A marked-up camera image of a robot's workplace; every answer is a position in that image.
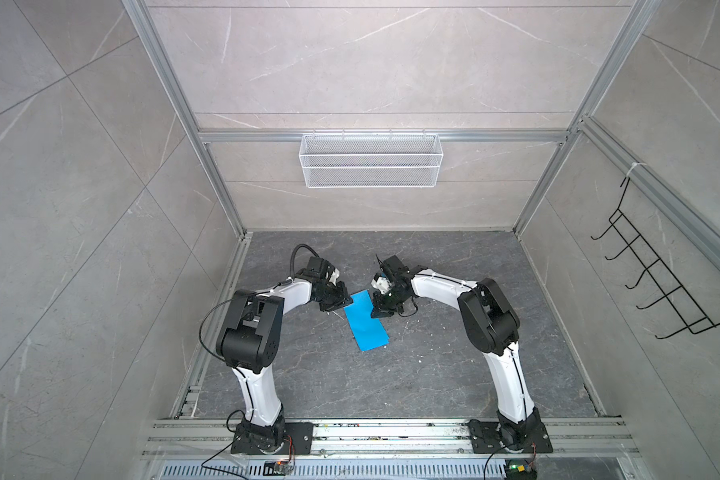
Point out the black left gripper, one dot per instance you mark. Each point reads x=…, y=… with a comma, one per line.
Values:
x=342, y=299

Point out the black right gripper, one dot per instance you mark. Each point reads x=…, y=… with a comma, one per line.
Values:
x=379, y=311

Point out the blue square paper sheet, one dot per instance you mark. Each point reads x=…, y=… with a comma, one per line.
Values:
x=368, y=332

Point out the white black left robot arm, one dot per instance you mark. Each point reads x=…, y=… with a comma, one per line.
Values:
x=250, y=335

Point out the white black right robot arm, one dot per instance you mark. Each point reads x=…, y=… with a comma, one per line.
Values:
x=490, y=322

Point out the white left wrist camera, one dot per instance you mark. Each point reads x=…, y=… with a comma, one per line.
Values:
x=333, y=279

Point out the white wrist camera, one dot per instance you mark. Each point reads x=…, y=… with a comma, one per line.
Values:
x=333, y=279
x=382, y=284

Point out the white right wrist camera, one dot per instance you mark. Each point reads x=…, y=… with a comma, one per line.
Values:
x=382, y=284

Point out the white wire mesh basket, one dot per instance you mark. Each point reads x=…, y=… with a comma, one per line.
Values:
x=391, y=160

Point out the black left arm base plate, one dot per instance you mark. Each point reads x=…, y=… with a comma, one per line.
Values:
x=282, y=438

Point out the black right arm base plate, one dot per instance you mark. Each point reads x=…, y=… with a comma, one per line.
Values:
x=510, y=437

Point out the aluminium frame rail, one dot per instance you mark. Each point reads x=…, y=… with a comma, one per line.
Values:
x=186, y=402

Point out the aluminium front rail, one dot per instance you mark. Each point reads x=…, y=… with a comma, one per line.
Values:
x=396, y=439

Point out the black wire hook rack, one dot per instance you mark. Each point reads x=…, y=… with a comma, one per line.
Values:
x=671, y=290

